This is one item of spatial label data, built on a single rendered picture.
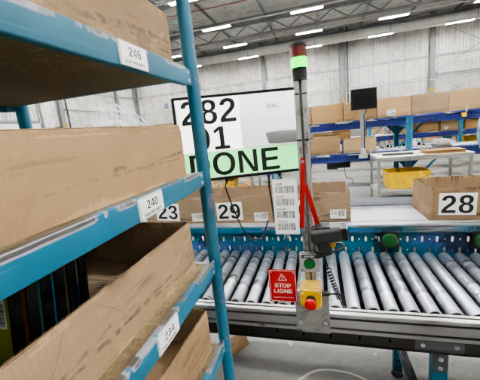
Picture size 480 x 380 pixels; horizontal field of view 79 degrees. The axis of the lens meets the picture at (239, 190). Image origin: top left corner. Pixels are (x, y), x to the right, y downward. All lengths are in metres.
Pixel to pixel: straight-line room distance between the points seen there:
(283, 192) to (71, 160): 0.75
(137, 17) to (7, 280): 0.40
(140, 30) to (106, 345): 0.45
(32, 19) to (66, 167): 0.14
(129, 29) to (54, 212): 0.29
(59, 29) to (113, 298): 0.31
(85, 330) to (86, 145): 0.21
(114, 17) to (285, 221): 0.78
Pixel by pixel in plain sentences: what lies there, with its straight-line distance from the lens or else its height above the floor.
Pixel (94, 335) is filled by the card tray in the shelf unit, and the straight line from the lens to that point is 0.43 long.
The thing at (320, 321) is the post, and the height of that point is 0.71.
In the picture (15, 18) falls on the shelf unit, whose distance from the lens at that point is 0.33.
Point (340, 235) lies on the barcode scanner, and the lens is 0.98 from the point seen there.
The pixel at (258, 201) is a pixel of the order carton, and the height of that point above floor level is 1.01.
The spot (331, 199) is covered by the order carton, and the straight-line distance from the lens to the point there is 1.63.
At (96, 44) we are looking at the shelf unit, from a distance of 0.40.
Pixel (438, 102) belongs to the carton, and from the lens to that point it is 6.43.
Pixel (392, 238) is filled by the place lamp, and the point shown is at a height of 0.82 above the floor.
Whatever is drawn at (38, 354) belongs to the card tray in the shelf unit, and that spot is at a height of 1.23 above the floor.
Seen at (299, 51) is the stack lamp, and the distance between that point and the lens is 1.00.
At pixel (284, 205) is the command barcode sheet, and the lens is 1.02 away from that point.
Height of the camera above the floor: 1.42
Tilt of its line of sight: 11 degrees down
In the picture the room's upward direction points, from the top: 6 degrees counter-clockwise
